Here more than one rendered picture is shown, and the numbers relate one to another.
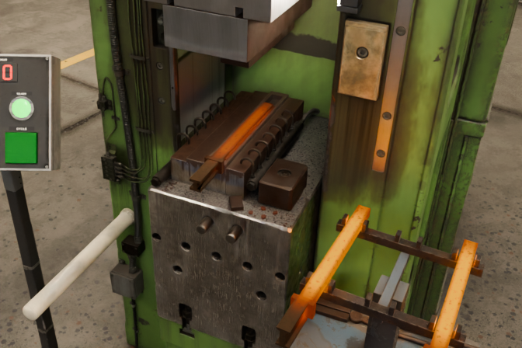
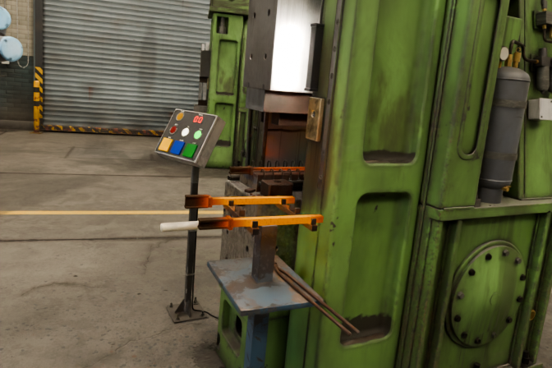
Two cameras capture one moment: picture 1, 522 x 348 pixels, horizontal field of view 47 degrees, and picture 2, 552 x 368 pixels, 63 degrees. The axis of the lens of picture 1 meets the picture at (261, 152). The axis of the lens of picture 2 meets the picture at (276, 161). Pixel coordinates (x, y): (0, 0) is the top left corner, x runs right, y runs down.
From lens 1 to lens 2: 1.37 m
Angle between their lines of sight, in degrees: 43
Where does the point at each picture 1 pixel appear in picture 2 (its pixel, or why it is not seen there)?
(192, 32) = (251, 98)
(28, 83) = (204, 125)
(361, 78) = (312, 128)
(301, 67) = not seen: hidden behind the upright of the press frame
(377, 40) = (318, 105)
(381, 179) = (319, 194)
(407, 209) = (329, 217)
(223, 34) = (259, 98)
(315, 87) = not seen: hidden behind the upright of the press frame
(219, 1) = (259, 82)
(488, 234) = not seen: outside the picture
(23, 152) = (189, 152)
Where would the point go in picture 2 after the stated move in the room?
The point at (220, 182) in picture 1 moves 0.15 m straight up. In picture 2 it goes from (251, 181) to (254, 149)
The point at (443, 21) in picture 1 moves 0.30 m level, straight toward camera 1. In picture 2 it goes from (342, 94) to (274, 89)
